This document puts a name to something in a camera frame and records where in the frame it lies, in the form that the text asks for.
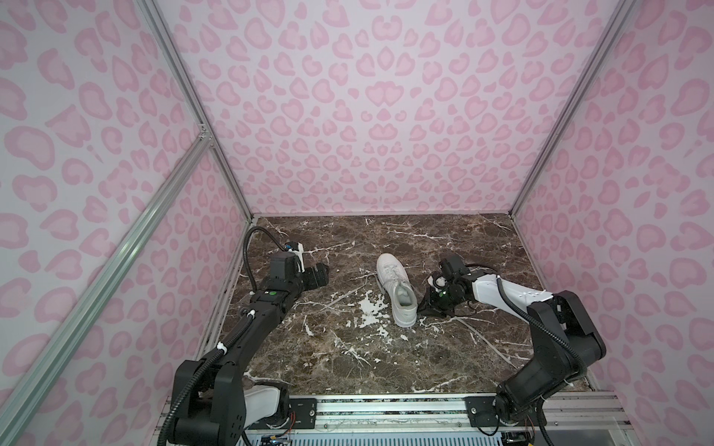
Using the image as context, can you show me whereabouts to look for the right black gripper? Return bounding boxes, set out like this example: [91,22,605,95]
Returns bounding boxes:
[413,283,467,319]

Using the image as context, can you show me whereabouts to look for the white sneaker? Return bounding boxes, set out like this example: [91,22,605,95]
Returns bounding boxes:
[377,253,418,328]

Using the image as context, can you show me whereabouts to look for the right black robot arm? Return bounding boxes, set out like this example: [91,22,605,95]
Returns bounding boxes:
[418,254,606,423]

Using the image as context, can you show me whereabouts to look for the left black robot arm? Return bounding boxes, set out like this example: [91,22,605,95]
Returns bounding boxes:
[156,251,329,445]

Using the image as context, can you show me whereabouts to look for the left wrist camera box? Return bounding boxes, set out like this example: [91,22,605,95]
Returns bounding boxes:
[286,241,305,272]

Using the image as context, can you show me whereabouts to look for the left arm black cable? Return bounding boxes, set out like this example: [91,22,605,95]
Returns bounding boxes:
[242,225,288,294]

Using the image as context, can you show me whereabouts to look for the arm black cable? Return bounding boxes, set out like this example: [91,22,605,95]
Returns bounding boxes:
[242,225,288,294]
[495,275,587,369]

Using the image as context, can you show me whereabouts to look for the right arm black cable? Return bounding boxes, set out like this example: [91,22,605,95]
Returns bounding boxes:
[495,275,587,369]

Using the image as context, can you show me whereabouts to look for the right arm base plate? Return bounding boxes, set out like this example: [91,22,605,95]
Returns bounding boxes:
[464,394,545,429]

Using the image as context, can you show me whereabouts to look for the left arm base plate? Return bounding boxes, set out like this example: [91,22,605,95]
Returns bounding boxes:
[248,397,318,431]

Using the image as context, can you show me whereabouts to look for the front aluminium rail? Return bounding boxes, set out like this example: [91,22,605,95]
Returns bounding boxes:
[236,391,639,445]

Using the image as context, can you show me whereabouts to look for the left corner aluminium post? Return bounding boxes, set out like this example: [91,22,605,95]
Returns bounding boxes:
[136,0,254,222]

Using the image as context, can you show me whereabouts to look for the corner aluminium post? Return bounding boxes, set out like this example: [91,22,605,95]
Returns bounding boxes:
[509,0,640,220]
[136,0,254,222]

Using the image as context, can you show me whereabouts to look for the diagonal aluminium frame beam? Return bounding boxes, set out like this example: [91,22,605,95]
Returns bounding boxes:
[1,136,214,445]

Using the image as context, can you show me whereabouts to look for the right corner aluminium post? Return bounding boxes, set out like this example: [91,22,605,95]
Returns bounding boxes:
[509,0,640,220]

